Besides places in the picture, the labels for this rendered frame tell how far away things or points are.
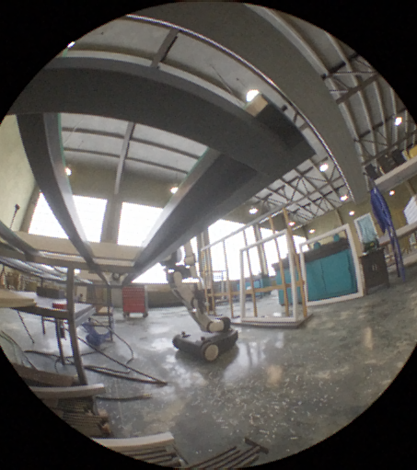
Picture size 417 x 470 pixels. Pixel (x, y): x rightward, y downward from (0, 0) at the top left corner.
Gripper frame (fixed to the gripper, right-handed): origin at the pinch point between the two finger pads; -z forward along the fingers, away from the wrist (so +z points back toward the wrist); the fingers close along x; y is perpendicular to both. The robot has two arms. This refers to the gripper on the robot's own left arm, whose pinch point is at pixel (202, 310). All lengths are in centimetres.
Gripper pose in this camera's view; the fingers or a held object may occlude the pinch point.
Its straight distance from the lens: 153.6
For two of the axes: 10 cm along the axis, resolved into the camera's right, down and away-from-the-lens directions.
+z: -2.4, -9.0, 3.7
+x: -1.9, -3.3, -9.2
